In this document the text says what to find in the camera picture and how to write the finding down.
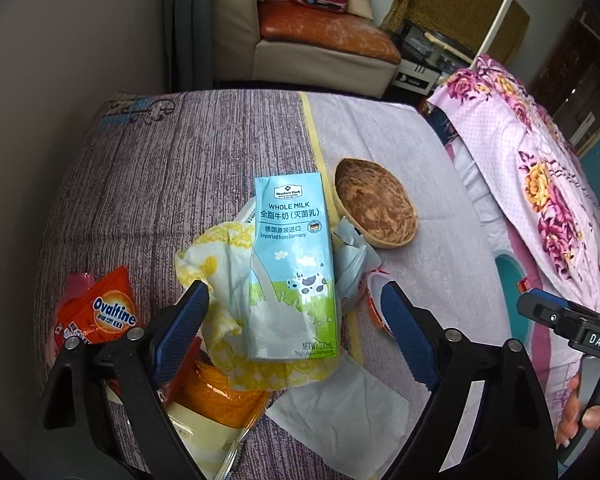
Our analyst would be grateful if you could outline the black and silver stereo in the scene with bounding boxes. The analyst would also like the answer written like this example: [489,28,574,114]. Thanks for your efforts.
[387,20,473,98]

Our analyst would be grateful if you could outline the pink wafer packet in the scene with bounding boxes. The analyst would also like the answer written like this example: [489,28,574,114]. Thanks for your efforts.
[55,272,98,321]

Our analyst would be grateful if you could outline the purple striped bed sheet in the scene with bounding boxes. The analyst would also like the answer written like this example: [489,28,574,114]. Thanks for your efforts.
[32,89,516,480]

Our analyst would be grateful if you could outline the white pole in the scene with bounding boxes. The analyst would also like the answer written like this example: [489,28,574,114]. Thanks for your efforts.
[469,0,517,68]

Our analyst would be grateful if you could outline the orange and cream snack packet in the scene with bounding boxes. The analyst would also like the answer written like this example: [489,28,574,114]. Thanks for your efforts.
[162,360,272,480]

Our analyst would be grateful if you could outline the brown wooden bowl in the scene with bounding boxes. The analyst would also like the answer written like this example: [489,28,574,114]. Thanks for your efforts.
[334,158,419,249]

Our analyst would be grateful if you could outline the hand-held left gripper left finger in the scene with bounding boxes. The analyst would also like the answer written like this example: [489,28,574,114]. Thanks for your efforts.
[40,280,211,480]

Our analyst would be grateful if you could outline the yellow and white crumpled wrapper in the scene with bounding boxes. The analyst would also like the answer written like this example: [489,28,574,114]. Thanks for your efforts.
[174,222,337,392]

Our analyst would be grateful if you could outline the red and white small packet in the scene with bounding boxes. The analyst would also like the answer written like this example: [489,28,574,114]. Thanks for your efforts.
[362,267,398,338]

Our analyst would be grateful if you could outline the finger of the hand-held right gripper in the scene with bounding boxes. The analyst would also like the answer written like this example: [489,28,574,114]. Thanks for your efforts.
[517,287,572,335]

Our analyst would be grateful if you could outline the cream leather sofa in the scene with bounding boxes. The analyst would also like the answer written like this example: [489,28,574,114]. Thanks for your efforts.
[210,0,401,97]

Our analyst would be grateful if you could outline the pink floral quilt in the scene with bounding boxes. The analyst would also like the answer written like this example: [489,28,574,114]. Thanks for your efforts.
[426,52,600,328]

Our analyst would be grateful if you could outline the white paper napkin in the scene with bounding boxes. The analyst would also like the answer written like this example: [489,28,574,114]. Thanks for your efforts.
[265,355,410,480]

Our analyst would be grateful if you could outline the grey-blue curtain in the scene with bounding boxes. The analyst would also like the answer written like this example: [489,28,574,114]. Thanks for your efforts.
[162,0,216,93]

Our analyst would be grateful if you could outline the light blue milk carton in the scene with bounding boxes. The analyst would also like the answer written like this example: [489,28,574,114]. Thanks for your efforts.
[247,171,340,362]

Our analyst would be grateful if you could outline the dark wooden cabinet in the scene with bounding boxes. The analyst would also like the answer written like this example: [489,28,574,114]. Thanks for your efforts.
[527,0,600,158]

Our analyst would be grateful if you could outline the torn light blue wrapper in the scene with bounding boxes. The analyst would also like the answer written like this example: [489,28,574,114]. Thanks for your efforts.
[330,217,383,311]

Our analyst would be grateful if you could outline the orange-red drink powder packet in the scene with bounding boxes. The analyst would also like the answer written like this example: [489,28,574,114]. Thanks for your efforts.
[55,266,145,347]

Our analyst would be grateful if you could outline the orange seat cushion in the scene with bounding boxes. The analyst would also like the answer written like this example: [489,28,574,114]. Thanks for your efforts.
[257,0,400,66]

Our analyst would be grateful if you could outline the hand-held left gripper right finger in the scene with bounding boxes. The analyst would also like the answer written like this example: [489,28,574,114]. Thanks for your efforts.
[380,280,561,480]

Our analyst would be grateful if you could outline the yellow patterned cloth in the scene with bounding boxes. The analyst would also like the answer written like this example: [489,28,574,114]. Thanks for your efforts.
[380,0,531,67]

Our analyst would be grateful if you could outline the person's right hand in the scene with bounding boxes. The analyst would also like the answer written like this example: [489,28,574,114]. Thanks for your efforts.
[555,374,600,451]

